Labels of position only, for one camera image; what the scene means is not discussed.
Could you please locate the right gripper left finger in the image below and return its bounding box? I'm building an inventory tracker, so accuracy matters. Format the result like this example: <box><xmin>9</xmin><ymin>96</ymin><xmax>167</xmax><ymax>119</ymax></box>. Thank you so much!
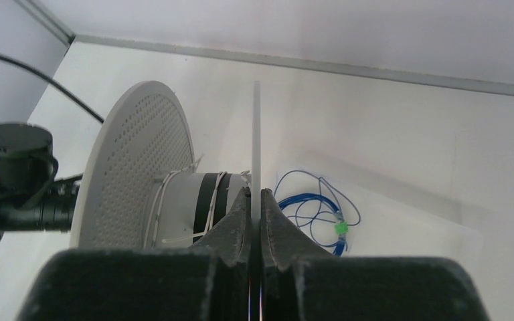
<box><xmin>17</xmin><ymin>188</ymin><xmax>251</xmax><ymax>320</ymax></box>

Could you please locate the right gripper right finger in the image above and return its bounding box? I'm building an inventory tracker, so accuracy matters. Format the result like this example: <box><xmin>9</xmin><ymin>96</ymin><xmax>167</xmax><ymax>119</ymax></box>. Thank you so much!
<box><xmin>260</xmin><ymin>189</ymin><xmax>489</xmax><ymax>320</ymax></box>

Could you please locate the white cable spool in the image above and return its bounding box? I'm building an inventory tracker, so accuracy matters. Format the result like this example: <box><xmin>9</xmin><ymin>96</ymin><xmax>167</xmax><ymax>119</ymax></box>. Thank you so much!
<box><xmin>70</xmin><ymin>81</ymin><xmax>252</xmax><ymax>250</ymax></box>

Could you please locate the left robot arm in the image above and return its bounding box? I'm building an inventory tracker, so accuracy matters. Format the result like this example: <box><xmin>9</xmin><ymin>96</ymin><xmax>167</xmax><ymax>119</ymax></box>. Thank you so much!
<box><xmin>0</xmin><ymin>123</ymin><xmax>82</xmax><ymax>241</ymax></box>

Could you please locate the blue cable coil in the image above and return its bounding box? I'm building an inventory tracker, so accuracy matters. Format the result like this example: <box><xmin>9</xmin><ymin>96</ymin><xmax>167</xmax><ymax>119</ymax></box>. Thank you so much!
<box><xmin>274</xmin><ymin>170</ymin><xmax>362</xmax><ymax>257</ymax></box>

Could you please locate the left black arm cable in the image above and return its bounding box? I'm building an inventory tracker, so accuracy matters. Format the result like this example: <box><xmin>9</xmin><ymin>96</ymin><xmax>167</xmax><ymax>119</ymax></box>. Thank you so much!
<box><xmin>0</xmin><ymin>48</ymin><xmax>106</xmax><ymax>125</ymax></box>

